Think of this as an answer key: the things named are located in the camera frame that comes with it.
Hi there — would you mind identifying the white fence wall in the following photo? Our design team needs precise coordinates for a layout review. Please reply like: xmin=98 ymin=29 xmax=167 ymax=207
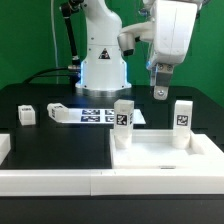
xmin=196 ymin=134 xmax=224 ymax=167
xmin=0 ymin=134 xmax=11 ymax=165
xmin=0 ymin=169 xmax=224 ymax=196

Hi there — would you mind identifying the white left fence wall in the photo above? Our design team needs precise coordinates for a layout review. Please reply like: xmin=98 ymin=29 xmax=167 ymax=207
xmin=0 ymin=134 xmax=11 ymax=165

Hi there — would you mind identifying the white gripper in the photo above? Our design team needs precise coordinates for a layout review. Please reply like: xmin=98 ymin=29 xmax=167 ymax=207
xmin=147 ymin=0 xmax=197 ymax=100

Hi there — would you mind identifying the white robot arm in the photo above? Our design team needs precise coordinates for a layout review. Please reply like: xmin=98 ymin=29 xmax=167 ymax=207
xmin=60 ymin=0 xmax=210 ymax=100

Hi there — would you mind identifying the grey hanging cable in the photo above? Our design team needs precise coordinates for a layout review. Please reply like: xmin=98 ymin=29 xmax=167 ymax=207
xmin=50 ymin=0 xmax=60 ymax=84

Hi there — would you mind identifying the white right fence wall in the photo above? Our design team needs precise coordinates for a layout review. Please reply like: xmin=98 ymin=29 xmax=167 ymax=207
xmin=196 ymin=134 xmax=224 ymax=167

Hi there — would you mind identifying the white square table top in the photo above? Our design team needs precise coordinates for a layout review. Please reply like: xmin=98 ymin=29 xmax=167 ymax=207
xmin=110 ymin=129 xmax=215 ymax=169

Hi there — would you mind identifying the white front fence wall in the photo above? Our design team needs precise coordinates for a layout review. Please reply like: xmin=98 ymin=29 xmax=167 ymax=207
xmin=0 ymin=169 xmax=224 ymax=196

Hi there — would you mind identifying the sheet of fiducial markers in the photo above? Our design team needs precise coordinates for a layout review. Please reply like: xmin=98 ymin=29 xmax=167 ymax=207
xmin=68 ymin=107 xmax=147 ymax=126

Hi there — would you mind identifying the black cable bundle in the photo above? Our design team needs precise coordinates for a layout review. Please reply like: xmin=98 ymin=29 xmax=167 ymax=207
xmin=22 ymin=66 xmax=82 ymax=84

